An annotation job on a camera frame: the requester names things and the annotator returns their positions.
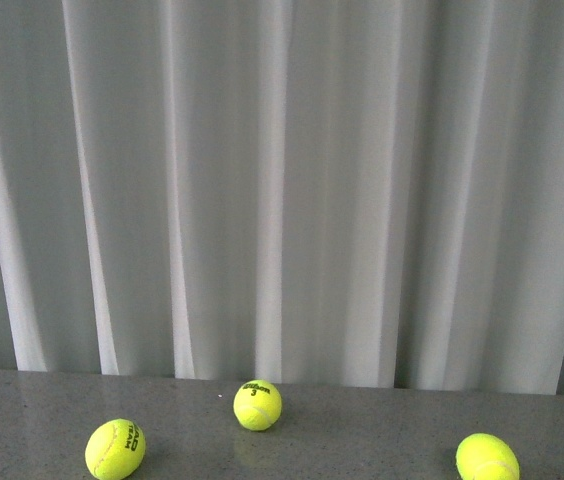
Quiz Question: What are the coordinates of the Wilson tennis ball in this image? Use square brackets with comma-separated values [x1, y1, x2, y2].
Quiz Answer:
[233, 379, 282, 431]

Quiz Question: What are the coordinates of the Head Team tennis ball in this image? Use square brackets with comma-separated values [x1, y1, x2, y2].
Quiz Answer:
[84, 418, 146, 480]

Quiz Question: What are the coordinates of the plain yellow tennis ball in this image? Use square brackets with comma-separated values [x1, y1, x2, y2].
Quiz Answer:
[456, 433, 520, 480]

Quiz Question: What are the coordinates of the white pleated curtain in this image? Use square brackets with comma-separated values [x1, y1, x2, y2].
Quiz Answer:
[0, 1, 564, 394]

